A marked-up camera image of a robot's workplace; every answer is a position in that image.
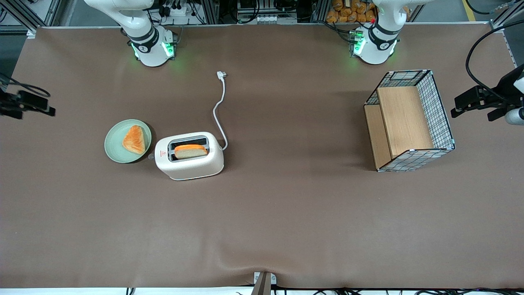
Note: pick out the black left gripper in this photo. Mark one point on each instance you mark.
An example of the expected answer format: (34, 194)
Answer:
(496, 99)

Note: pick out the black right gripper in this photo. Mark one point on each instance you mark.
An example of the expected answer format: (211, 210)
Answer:
(7, 103)

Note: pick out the white two-slot toaster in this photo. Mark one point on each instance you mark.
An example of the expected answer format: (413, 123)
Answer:
(194, 167)

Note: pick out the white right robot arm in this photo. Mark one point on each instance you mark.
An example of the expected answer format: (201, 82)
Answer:
(149, 45)

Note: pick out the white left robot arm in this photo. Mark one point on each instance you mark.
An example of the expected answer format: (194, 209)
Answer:
(374, 49)

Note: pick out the pale green round plate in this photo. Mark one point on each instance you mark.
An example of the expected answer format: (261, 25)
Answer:
(114, 143)

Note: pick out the triangular orange bread pastry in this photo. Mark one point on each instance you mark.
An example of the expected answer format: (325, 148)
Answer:
(135, 141)

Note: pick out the bag of orange buns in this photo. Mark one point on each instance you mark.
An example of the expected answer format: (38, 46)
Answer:
(348, 12)

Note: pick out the toast bread slice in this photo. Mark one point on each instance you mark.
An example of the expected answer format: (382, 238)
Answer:
(190, 151)

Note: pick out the white power strip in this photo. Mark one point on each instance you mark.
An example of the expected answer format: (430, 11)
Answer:
(180, 10)

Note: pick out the brown table mat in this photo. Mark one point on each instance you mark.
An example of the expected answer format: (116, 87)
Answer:
(286, 221)

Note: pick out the long white socket strip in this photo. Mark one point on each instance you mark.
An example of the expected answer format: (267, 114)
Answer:
(276, 19)

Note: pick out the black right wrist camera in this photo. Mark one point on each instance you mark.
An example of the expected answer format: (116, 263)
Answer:
(32, 100)

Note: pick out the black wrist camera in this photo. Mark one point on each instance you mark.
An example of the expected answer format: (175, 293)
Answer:
(32, 100)
(473, 97)

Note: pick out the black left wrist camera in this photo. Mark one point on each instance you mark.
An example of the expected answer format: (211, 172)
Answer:
(473, 97)

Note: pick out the aluminium frame profile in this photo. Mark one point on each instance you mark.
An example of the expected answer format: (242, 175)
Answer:
(497, 20)
(53, 12)

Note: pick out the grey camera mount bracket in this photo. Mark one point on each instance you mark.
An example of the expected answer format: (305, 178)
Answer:
(264, 282)

